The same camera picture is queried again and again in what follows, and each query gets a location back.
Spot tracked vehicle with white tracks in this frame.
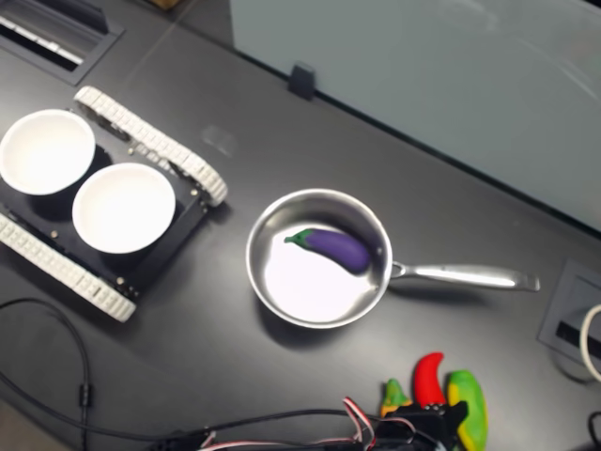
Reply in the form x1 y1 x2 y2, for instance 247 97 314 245
0 85 230 324

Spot steel pan with long handle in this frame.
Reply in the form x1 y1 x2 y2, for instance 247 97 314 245
245 188 541 329

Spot black partition clip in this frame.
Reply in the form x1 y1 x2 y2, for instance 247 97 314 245
287 63 316 101

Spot red white black wires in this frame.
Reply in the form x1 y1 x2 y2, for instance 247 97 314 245
194 397 414 451

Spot frosted glass partition panel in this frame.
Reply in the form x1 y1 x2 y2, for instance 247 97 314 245
228 0 601 231

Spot purple toy aubergine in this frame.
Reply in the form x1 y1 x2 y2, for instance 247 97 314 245
284 228 372 273

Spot long black cable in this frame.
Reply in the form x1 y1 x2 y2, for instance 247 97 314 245
0 298 358 451

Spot red toy chilli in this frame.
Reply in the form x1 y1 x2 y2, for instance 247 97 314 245
412 351 447 408

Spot grey desk cable hatch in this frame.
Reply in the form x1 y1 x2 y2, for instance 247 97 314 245
0 0 128 86
537 257 601 367

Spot white bowl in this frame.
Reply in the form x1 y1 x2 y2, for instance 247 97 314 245
71 163 177 255
0 108 98 196

